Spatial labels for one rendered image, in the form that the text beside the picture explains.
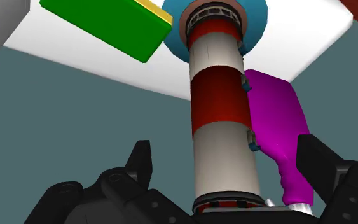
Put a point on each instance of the green and yellow block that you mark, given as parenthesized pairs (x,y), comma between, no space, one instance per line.
(116,24)

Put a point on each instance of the white table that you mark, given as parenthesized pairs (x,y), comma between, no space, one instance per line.
(73,49)

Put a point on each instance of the magenta bottle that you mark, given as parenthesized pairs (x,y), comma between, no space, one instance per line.
(274,118)

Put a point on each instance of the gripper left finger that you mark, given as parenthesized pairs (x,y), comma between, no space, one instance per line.
(119,198)

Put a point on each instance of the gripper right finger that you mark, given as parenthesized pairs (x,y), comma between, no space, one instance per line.
(349,186)

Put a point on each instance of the red and white lighthouse figure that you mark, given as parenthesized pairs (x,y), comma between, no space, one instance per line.
(222,139)

